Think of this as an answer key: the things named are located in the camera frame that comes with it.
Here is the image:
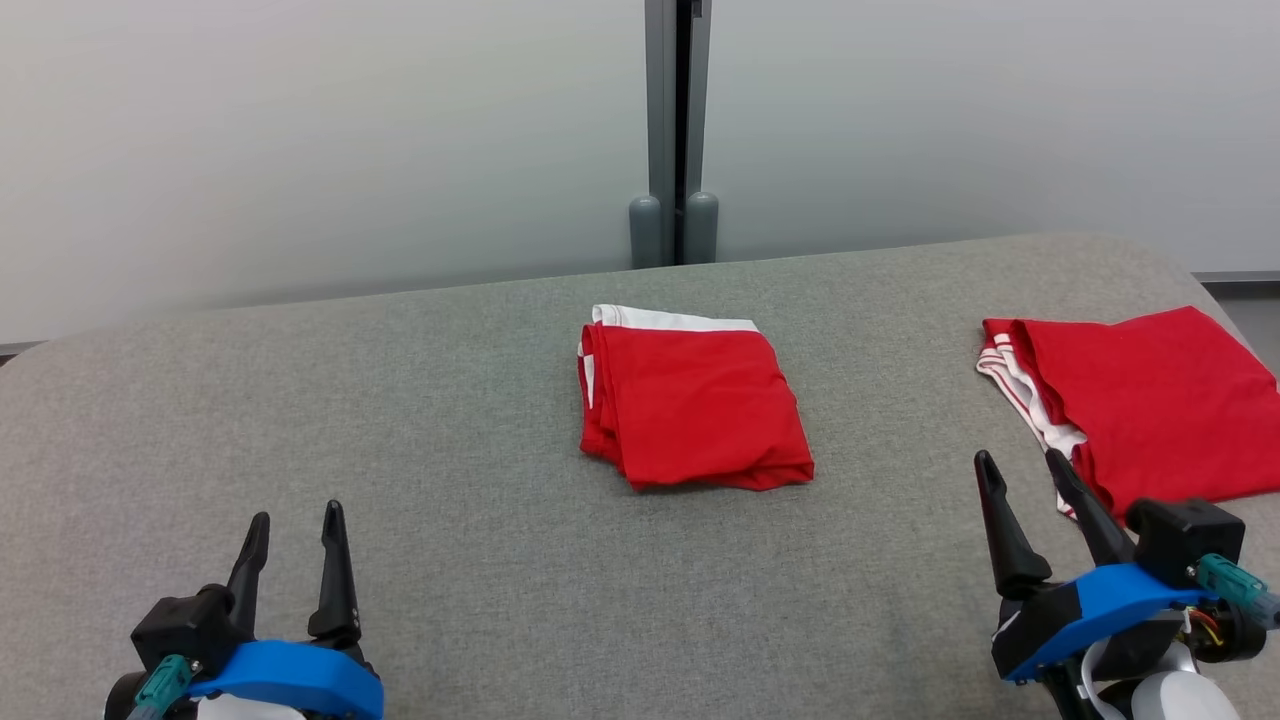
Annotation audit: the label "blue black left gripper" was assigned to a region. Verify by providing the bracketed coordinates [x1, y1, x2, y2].
[185, 500, 386, 720]

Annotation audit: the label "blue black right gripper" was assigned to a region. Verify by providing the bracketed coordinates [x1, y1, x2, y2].
[973, 448, 1216, 686]

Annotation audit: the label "red basketball jersey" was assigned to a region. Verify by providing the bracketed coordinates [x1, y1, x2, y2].
[977, 306, 1280, 521]

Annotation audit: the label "red shorts with white stripe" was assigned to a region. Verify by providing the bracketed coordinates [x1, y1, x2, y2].
[577, 305, 816, 493]

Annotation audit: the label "grey cylinder bumper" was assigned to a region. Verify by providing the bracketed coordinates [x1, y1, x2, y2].
[628, 195, 663, 269]
[684, 192, 720, 264]

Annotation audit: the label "grey partition post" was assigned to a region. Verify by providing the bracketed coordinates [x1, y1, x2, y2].
[645, 0, 713, 266]

